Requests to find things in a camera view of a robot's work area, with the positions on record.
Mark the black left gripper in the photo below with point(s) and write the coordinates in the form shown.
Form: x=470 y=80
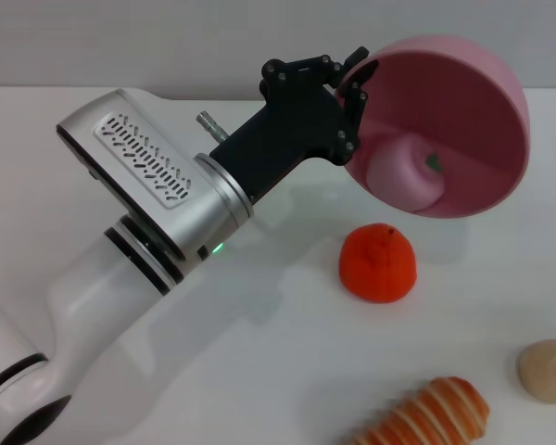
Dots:
x=292 y=120

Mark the pink toy peach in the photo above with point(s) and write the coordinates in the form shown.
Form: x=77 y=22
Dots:
x=398 y=176

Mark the pink plastic bowl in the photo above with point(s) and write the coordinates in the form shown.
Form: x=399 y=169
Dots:
x=468 y=130

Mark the orange red toy fruit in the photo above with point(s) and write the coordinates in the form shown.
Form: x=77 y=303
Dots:
x=377 y=273

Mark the orange striped toy bread loaf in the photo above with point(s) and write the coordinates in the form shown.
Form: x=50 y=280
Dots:
x=426 y=417

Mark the beige toy bun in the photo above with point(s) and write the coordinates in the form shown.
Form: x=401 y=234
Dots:
x=544 y=375

